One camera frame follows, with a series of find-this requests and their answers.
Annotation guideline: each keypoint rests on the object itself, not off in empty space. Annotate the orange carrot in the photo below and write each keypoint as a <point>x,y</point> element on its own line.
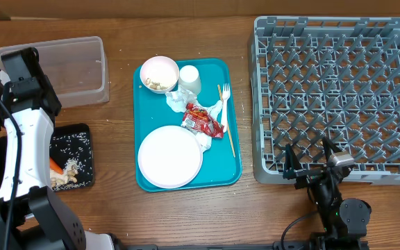
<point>55,167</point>

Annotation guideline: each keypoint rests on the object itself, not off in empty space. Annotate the wooden chopstick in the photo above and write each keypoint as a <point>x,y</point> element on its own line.
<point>228,130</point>

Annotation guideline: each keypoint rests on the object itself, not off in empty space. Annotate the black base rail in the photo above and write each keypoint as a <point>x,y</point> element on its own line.
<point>214,247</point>

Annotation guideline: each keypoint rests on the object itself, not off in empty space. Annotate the white plastic cup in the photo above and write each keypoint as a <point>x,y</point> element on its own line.
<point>189,78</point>

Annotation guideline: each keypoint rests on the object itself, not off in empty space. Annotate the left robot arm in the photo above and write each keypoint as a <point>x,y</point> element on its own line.
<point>32,216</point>

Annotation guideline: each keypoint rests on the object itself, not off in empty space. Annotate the clear plastic bin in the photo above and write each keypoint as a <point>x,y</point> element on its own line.
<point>77,69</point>

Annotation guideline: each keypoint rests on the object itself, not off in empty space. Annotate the white plastic fork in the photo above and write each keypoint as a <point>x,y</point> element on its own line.
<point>226,93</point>

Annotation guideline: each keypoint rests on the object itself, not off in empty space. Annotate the peanut shells pile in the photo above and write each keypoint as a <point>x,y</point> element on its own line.
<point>68,175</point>

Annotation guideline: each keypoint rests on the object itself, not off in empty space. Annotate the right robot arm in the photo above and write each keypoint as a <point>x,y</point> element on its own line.
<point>344,220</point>

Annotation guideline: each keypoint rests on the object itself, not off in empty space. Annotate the black plastic tray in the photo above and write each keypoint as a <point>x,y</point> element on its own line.
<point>71,149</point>

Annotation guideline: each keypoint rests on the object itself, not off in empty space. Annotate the red snack wrapper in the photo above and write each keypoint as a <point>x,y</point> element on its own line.
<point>199,120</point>

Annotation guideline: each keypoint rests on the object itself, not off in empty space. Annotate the pink bowl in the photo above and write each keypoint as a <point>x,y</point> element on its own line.
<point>159,74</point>

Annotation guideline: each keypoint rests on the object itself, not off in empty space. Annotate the crumpled white napkin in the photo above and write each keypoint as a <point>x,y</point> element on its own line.
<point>177,101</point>

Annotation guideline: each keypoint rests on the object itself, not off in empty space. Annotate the white round plate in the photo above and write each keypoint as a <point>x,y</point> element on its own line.
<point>170,157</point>

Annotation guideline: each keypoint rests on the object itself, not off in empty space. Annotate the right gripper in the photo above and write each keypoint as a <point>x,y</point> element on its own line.
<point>292,169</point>

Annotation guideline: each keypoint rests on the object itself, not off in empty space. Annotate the grey dishwasher rack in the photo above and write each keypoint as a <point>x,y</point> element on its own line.
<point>326,77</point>

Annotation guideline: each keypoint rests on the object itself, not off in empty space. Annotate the teal serving tray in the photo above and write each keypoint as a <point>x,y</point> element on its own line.
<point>222,163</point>

